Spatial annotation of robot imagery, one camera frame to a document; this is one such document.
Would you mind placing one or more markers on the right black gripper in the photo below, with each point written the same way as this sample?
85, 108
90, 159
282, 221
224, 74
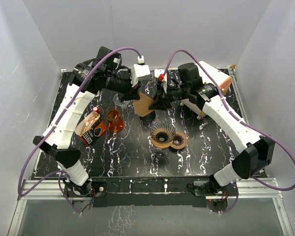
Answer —
159, 103

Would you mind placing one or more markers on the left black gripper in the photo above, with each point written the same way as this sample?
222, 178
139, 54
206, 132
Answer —
133, 94

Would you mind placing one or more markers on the brown paper coffee filter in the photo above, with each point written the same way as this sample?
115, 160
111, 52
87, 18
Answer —
141, 106

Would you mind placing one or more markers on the orange coffee filter box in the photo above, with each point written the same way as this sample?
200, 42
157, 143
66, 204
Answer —
91, 128

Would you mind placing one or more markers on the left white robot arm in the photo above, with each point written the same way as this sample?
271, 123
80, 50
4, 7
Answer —
86, 80

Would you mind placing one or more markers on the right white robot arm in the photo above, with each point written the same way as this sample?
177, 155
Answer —
202, 88

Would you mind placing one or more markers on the clear ribbed glass dripper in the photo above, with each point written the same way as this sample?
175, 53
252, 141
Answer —
118, 102

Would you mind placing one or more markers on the red black dripper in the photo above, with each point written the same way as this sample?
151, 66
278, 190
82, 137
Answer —
149, 117

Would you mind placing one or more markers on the white orange coffee grinder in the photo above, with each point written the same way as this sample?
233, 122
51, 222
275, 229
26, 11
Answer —
222, 79

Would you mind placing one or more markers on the orange glass carafe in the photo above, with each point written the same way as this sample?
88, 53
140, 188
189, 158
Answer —
115, 122

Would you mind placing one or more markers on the red white small bottle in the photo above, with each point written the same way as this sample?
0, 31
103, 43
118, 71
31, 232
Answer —
96, 109

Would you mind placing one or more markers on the clear glass server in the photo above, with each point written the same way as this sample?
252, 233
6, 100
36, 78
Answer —
160, 153

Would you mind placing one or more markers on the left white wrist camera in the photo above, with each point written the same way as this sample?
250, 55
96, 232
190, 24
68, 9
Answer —
138, 73

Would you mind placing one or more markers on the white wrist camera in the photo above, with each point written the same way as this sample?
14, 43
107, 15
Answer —
138, 73
160, 75

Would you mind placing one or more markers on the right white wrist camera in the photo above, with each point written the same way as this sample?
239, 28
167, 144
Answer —
160, 75

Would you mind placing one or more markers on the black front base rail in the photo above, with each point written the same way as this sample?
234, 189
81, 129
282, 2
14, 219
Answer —
153, 191

